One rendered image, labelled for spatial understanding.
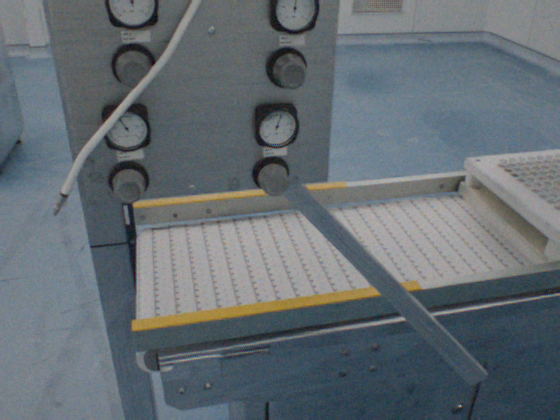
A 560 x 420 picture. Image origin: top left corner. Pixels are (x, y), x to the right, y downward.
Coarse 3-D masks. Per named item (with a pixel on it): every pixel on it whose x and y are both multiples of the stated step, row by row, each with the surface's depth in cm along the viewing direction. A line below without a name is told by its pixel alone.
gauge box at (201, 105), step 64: (64, 0) 38; (256, 0) 40; (320, 0) 42; (64, 64) 40; (192, 64) 42; (256, 64) 43; (320, 64) 44; (192, 128) 44; (320, 128) 47; (192, 192) 47
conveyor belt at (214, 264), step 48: (144, 240) 79; (192, 240) 79; (240, 240) 79; (288, 240) 79; (384, 240) 80; (432, 240) 80; (480, 240) 80; (144, 288) 70; (192, 288) 69; (240, 288) 69; (288, 288) 69; (336, 288) 70
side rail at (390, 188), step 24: (312, 192) 86; (336, 192) 87; (360, 192) 88; (384, 192) 89; (408, 192) 90; (432, 192) 91; (144, 216) 81; (168, 216) 82; (192, 216) 83; (216, 216) 84
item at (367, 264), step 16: (288, 192) 55; (304, 192) 54; (304, 208) 55; (320, 208) 54; (320, 224) 55; (336, 224) 54; (336, 240) 55; (352, 240) 54; (352, 256) 55; (368, 256) 55; (368, 272) 55; (384, 272) 55; (384, 288) 55; (400, 288) 55; (400, 304) 56; (416, 304) 55; (416, 320) 56; (432, 320) 55; (432, 336) 56; (448, 336) 55; (448, 352) 56; (464, 352) 55; (464, 368) 56; (480, 368) 55
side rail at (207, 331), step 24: (552, 264) 68; (432, 288) 64; (456, 288) 65; (480, 288) 66; (504, 288) 67; (528, 288) 68; (288, 312) 61; (312, 312) 62; (336, 312) 62; (360, 312) 63; (384, 312) 64; (144, 336) 58; (168, 336) 58; (192, 336) 59; (216, 336) 60; (240, 336) 61
